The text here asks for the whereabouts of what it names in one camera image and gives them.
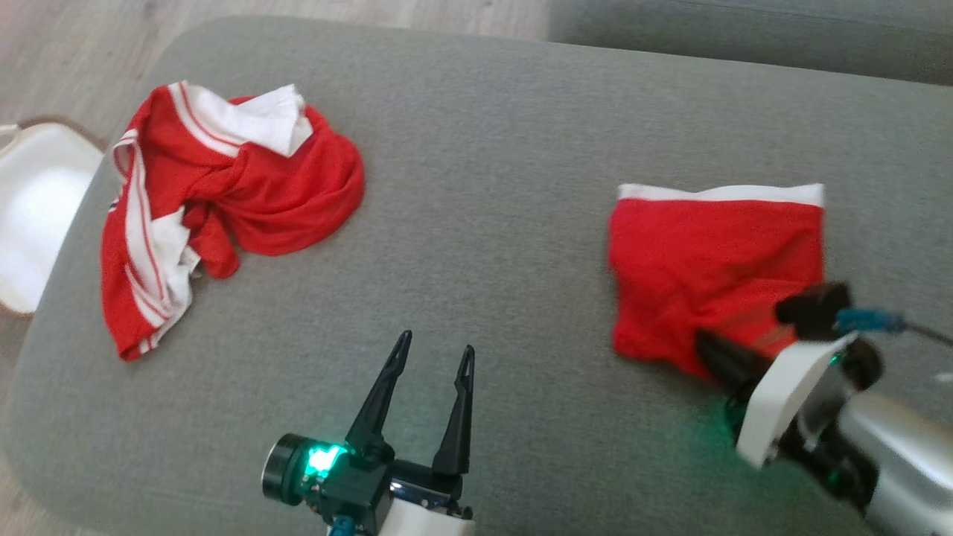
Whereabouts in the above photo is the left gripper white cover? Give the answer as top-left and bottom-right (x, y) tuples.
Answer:
(261, 330), (477, 536)

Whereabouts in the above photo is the small grey sofa cushion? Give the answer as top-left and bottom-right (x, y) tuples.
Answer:
(547, 0), (953, 86)

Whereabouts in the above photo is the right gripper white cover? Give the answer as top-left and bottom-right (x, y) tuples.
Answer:
(695, 331), (885, 511)

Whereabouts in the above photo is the red basketball jersey white trim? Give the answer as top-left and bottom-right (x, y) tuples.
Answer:
(101, 80), (366, 363)

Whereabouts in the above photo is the large grey sofa seat cushion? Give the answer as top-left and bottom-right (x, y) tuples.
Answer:
(0, 15), (953, 536)

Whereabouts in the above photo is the red shorts white waistband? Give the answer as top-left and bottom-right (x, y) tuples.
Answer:
(608, 182), (827, 380)

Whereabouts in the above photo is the right gripper cable blue plug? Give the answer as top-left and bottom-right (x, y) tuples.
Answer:
(835, 307), (953, 348)

